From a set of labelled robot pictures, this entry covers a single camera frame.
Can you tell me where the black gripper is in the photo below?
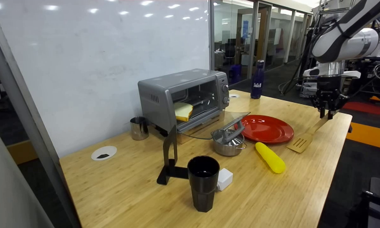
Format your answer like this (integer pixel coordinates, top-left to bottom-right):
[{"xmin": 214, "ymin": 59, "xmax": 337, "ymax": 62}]
[{"xmin": 310, "ymin": 74, "xmax": 350, "ymax": 120}]

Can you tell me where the wooden slotted spatula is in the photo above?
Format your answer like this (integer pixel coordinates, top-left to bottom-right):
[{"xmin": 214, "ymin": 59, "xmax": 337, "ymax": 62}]
[{"xmin": 286, "ymin": 116, "xmax": 332, "ymax": 154}]

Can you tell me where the glass oven door with handle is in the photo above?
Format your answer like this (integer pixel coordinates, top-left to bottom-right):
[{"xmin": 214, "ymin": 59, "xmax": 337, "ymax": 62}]
[{"xmin": 182, "ymin": 110, "xmax": 251, "ymax": 145}]

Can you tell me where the white bread slice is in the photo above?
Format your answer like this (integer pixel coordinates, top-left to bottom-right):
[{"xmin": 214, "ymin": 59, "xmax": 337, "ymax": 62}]
[{"xmin": 174, "ymin": 100, "xmax": 195, "ymax": 124}]

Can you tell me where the silver toaster oven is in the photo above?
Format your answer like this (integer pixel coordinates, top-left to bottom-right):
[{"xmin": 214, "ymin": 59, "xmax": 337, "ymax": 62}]
[{"xmin": 137, "ymin": 68, "xmax": 232, "ymax": 134}]

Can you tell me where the red plate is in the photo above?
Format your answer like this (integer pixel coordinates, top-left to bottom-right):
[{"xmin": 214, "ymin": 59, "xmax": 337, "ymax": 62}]
[{"xmin": 239, "ymin": 113, "xmax": 296, "ymax": 145}]

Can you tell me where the dark blue water bottle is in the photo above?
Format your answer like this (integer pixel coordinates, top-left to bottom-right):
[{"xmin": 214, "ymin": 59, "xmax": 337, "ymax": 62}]
[{"xmin": 250, "ymin": 59, "xmax": 267, "ymax": 100}]

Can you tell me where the yellow toy corn cob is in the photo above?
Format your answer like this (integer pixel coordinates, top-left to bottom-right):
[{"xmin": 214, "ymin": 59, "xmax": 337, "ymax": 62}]
[{"xmin": 255, "ymin": 140, "xmax": 288, "ymax": 174}]

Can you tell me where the small steel pot with lid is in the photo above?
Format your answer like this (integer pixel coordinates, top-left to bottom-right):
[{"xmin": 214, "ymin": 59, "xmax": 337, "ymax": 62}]
[{"xmin": 210, "ymin": 127, "xmax": 247, "ymax": 158}]

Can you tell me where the small white block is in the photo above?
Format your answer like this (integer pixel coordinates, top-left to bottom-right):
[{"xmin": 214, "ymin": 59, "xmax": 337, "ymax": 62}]
[{"xmin": 217, "ymin": 165, "xmax": 234, "ymax": 191}]

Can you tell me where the black plastic tumbler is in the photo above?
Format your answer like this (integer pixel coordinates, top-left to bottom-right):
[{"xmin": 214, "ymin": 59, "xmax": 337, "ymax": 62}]
[{"xmin": 186, "ymin": 154, "xmax": 222, "ymax": 212}]

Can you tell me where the black metal bookend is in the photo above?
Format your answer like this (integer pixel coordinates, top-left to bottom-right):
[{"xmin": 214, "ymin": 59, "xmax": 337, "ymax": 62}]
[{"xmin": 156, "ymin": 125, "xmax": 191, "ymax": 186}]

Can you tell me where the small steel cup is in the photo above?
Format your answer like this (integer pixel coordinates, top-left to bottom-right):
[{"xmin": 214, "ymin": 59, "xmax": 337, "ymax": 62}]
[{"xmin": 129, "ymin": 115, "xmax": 151, "ymax": 141}]

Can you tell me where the framed whiteboard panel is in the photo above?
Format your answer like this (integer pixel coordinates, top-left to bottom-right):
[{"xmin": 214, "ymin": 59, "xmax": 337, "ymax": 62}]
[{"xmin": 0, "ymin": 0, "xmax": 217, "ymax": 228}]

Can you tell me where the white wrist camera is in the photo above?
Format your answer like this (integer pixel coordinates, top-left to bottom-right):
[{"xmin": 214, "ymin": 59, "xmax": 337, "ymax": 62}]
[{"xmin": 302, "ymin": 65, "xmax": 362, "ymax": 81}]

